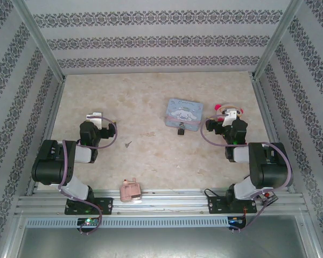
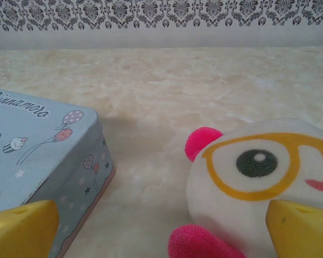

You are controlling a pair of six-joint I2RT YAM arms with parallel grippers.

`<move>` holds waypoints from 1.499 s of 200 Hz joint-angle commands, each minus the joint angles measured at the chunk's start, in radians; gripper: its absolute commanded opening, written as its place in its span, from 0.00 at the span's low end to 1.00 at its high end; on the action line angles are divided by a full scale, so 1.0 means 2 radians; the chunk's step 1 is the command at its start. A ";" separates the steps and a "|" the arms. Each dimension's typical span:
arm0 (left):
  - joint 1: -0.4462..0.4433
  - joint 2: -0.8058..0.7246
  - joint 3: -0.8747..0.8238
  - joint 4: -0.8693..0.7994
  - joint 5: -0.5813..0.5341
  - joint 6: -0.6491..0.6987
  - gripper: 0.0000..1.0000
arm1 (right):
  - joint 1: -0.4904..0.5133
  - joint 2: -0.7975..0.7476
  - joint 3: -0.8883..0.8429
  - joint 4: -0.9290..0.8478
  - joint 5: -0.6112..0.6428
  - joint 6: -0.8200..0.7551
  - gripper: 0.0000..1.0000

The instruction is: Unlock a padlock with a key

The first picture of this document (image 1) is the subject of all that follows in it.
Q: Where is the pink plastic toy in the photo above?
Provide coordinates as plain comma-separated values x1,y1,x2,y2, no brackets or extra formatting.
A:
119,177,143,203

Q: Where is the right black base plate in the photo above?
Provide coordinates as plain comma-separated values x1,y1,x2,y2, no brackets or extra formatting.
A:
208,195,258,215

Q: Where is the thin black cable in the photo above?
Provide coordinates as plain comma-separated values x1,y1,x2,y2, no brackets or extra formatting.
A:
203,188,227,201

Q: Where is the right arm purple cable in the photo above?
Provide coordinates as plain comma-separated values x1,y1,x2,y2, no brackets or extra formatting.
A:
200,113,293,234

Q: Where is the grey slotted cable tray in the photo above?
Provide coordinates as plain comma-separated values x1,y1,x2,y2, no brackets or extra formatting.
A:
25,217,230,228

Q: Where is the controller board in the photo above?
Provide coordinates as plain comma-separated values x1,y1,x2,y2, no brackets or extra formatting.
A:
77,217,101,227
228,216,246,226

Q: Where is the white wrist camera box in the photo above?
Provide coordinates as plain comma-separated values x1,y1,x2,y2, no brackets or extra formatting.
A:
221,110,238,127
86,111,104,131

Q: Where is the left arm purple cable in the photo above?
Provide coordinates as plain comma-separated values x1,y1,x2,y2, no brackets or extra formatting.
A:
58,114,118,236

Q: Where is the aluminium frame post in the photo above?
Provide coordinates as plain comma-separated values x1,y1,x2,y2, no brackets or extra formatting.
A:
252,0,304,81
10,0,67,82

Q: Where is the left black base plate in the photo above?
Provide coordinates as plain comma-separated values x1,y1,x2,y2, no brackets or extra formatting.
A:
64,197,114,216

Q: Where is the blue cartoon tin box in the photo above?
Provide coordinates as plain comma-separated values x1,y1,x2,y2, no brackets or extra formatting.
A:
164,98,205,133

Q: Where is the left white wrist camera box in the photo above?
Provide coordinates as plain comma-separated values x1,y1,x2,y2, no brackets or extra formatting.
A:
86,111,104,131

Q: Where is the left controller board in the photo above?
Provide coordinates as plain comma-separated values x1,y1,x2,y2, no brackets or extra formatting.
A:
77,217,101,227

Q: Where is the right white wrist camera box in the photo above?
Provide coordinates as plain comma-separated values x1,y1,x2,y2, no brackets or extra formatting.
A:
221,110,238,127

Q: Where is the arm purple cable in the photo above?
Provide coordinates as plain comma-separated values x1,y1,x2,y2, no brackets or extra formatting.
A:
58,114,118,236
200,113,293,234

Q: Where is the right controller board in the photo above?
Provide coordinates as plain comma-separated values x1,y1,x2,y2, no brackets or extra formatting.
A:
228,216,246,226

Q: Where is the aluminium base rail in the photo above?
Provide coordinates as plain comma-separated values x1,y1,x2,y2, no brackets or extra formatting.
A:
14,188,311,217

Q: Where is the plush doll with orange glasses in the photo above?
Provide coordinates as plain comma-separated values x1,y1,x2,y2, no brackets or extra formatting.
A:
213,103,244,118

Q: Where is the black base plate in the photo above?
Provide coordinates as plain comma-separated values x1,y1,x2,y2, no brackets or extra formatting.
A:
64,197,114,216
208,195,258,215

